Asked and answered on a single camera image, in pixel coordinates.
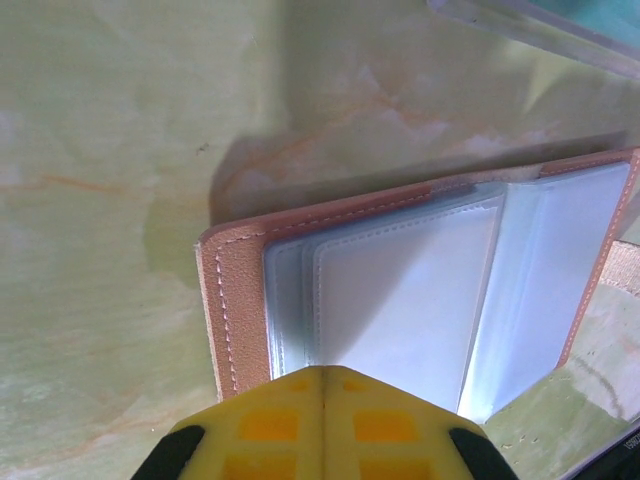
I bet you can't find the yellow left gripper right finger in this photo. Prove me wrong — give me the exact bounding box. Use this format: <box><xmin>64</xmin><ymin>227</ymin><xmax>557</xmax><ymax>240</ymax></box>
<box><xmin>323</xmin><ymin>365</ymin><xmax>521</xmax><ymax>480</ymax></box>

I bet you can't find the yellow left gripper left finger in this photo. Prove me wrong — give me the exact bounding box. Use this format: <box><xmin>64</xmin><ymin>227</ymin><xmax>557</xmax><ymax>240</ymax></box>
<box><xmin>132</xmin><ymin>365</ymin><xmax>326</xmax><ymax>480</ymax></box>

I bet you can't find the clear plastic card tray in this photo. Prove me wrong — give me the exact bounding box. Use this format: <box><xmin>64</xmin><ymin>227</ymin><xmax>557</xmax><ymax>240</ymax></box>
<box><xmin>426</xmin><ymin>0</ymin><xmax>640</xmax><ymax>82</ymax></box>

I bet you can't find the brown leather card holder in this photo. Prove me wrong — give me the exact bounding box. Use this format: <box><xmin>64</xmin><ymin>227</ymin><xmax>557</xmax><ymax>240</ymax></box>
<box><xmin>193</xmin><ymin>146</ymin><xmax>640</xmax><ymax>422</ymax></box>

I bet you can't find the teal credit card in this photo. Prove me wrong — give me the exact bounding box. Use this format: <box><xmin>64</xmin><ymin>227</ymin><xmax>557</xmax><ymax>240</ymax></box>
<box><xmin>569</xmin><ymin>0</ymin><xmax>640</xmax><ymax>49</ymax></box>

